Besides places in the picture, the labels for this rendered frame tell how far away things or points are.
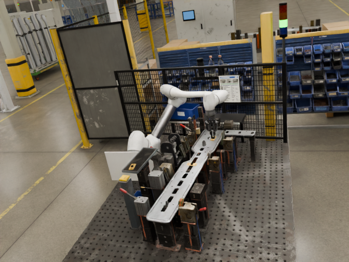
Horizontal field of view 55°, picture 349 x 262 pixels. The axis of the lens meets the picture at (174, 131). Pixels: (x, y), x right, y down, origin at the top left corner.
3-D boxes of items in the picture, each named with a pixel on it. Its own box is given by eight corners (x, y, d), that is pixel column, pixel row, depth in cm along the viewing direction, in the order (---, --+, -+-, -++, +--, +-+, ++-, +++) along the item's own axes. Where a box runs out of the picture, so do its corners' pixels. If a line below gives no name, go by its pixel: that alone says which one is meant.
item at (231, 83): (241, 103, 347) (239, 74, 334) (220, 103, 356) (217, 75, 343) (242, 102, 349) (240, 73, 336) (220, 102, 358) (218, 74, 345)
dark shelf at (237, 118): (241, 125, 333) (241, 122, 332) (160, 122, 370) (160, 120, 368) (246, 116, 352) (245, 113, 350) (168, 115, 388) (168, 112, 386)
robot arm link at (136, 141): (123, 151, 335) (125, 130, 342) (136, 155, 348) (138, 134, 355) (135, 148, 325) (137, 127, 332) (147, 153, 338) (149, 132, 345)
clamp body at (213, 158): (223, 196, 283) (219, 160, 269) (209, 194, 288) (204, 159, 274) (226, 190, 291) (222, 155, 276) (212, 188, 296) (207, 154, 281)
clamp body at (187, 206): (202, 253, 229) (196, 211, 214) (182, 250, 235) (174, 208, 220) (206, 243, 237) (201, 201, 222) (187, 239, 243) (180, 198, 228)
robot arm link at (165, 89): (172, 83, 328) (180, 88, 338) (160, 80, 341) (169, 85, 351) (166, 95, 328) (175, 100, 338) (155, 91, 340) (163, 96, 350)
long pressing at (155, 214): (173, 224, 217) (173, 222, 216) (143, 220, 226) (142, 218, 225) (226, 130, 329) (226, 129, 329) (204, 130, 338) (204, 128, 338)
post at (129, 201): (138, 230, 260) (126, 183, 242) (130, 228, 263) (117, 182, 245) (143, 223, 266) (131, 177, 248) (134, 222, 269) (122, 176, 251)
